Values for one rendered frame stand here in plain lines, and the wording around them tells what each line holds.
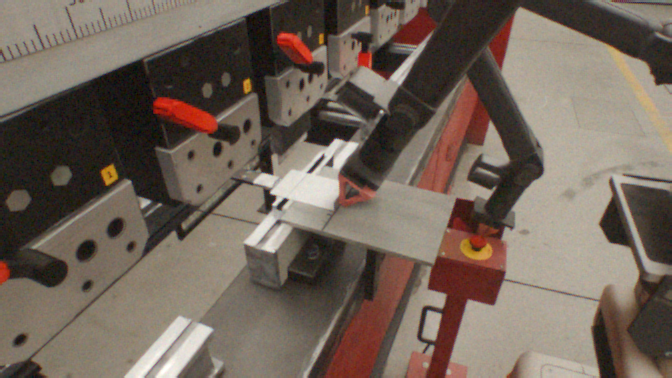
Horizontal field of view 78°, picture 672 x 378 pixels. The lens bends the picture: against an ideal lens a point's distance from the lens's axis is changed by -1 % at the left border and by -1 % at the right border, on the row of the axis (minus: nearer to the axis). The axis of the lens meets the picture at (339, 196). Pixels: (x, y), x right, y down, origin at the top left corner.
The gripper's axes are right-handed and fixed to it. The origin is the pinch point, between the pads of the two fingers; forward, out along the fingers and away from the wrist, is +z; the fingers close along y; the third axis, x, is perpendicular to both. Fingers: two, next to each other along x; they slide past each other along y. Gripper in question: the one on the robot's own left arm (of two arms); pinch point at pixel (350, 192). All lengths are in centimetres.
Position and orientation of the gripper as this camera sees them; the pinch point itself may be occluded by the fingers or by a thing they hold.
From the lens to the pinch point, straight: 74.0
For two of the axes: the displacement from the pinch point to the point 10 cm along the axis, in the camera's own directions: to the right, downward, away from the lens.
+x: 8.1, 5.8, -0.2
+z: -4.1, 6.0, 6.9
